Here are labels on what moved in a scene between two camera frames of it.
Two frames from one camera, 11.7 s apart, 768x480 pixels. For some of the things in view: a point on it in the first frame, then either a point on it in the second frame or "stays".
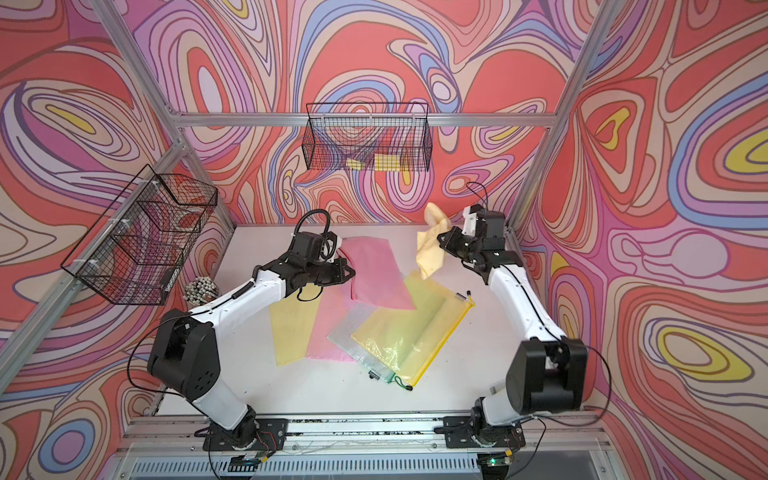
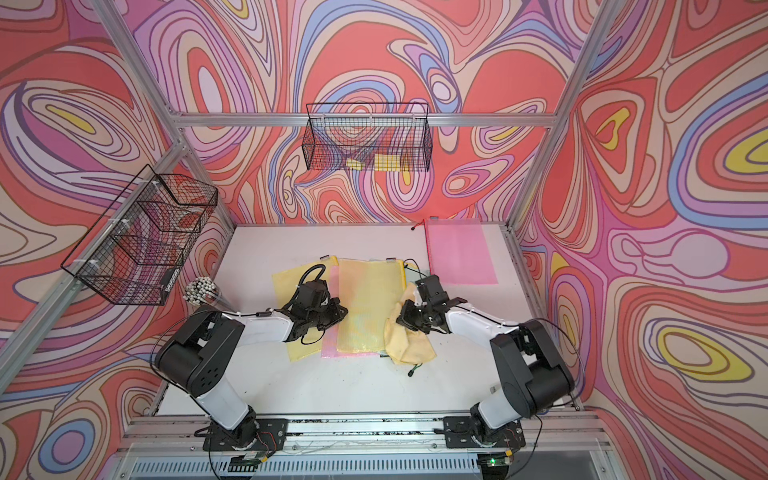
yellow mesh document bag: (410, 343) -> (367, 289)
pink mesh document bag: (377, 275) -> (458, 251)
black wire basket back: (367, 137) stays
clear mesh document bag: (342, 337) -> (413, 273)
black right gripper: (452, 235) -> (402, 321)
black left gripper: (339, 265) -> (335, 306)
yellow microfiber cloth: (429, 253) -> (406, 345)
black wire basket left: (134, 253) stays
